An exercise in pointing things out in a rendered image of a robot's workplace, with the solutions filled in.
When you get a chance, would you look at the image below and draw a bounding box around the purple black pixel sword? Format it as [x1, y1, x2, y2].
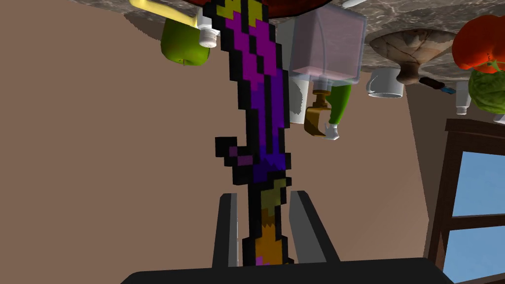
[203, 0, 295, 267]

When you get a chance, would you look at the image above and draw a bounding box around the green bottle with white cap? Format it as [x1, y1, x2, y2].
[325, 84, 353, 141]

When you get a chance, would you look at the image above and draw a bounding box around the white slim bottle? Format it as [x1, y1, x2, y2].
[455, 80, 472, 116]

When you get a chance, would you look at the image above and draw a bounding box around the white cylinder cup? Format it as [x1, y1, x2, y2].
[276, 19, 311, 125]

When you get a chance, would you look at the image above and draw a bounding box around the brown marble footed bowl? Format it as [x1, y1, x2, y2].
[368, 28, 458, 85]

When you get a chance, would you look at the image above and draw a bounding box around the dark brown framed window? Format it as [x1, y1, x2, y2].
[424, 118, 505, 284]

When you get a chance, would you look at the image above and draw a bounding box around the small white bottle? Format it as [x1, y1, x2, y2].
[196, 7, 220, 49]

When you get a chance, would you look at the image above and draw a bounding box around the yellow curved handle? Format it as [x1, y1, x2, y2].
[129, 0, 200, 28]

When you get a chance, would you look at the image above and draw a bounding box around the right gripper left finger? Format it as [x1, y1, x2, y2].
[212, 193, 239, 268]

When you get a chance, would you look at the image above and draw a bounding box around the green apple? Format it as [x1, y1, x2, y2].
[160, 17, 211, 67]

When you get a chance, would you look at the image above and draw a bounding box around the green cabbage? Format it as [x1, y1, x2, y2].
[468, 63, 505, 115]

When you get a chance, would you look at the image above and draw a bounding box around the red orange tomato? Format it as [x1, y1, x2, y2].
[451, 15, 505, 74]

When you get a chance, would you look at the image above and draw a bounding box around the black and blue stick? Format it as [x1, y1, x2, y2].
[419, 76, 457, 95]

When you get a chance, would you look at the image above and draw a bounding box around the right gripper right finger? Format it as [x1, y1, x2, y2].
[289, 190, 341, 264]

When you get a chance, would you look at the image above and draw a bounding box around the white mug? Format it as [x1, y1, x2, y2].
[366, 68, 405, 99]

